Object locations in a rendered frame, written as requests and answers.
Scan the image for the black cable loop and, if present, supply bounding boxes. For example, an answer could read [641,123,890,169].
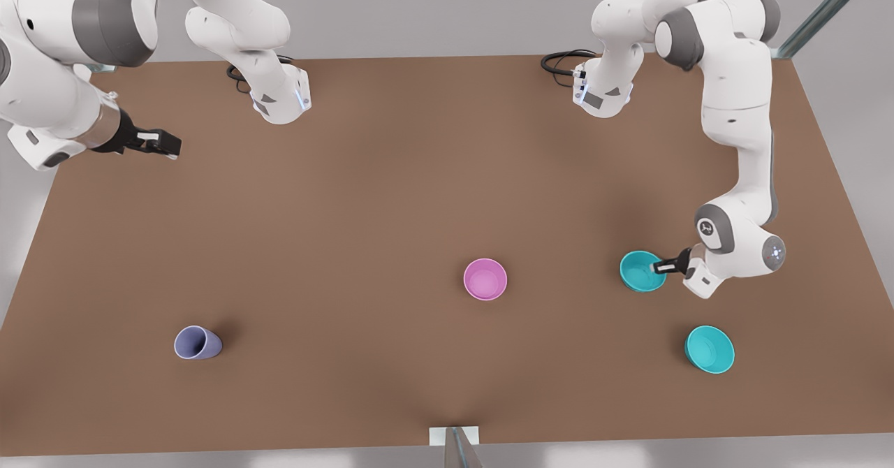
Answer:
[226,54,296,96]
[541,49,599,89]

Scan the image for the teal blue bowl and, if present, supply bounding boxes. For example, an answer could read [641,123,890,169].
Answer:
[684,325,736,375]
[620,250,668,293]

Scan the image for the white post foot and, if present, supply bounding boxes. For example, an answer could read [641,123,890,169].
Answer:
[428,425,481,446]

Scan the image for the pink bowl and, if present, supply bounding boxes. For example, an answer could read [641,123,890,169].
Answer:
[463,258,508,302]

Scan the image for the lavender cup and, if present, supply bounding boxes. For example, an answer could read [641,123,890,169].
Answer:
[173,325,224,362]

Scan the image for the silver frame post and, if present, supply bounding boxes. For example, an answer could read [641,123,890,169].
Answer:
[444,426,484,468]
[775,0,885,59]

